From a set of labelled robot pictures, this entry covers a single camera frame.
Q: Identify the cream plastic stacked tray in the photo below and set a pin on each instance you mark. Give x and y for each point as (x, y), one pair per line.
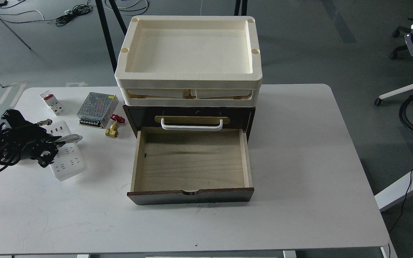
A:
(190, 61)

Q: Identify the brass valve red handle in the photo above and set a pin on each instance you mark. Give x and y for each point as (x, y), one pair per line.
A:
(113, 130)

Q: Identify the white power strip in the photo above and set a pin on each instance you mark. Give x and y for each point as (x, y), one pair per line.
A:
(69, 161)

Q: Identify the metal mesh power supply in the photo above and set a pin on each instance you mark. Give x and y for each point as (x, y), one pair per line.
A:
(97, 109)

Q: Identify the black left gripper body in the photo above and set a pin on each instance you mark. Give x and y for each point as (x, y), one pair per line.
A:
(21, 139)

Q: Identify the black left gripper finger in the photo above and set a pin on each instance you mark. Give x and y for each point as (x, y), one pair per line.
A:
(52, 142)
(47, 157)

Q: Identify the white red circuit breaker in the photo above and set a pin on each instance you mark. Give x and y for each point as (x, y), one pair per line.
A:
(52, 102)

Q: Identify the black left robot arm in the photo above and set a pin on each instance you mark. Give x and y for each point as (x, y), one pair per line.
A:
(21, 139)

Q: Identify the open wooden drawer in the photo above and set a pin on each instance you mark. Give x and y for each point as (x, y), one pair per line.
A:
(190, 167)

